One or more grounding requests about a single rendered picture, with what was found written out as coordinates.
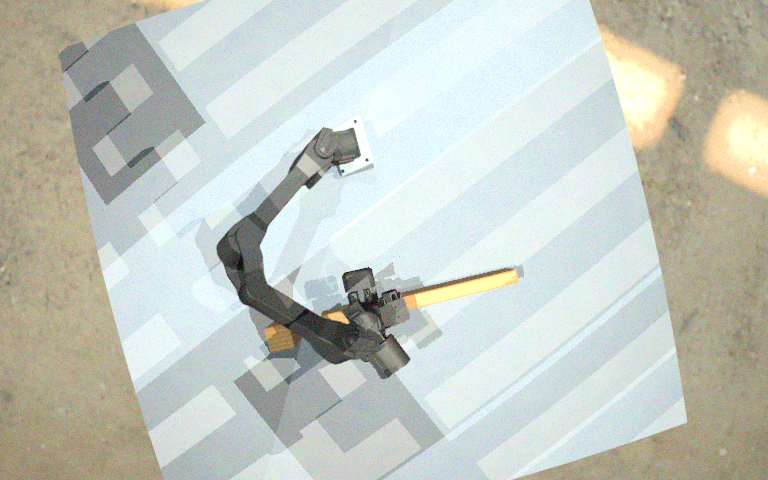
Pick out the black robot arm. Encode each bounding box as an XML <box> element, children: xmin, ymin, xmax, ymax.
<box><xmin>216</xmin><ymin>127</ymin><xmax>411</xmax><ymax>379</ymax></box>

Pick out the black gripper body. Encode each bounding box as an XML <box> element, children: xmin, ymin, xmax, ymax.
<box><xmin>342</xmin><ymin>267</ymin><xmax>381</xmax><ymax>319</ymax></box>

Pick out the brown wooden post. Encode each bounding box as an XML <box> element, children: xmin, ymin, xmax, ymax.
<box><xmin>265</xmin><ymin>321</ymin><xmax>302</xmax><ymax>353</ymax></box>

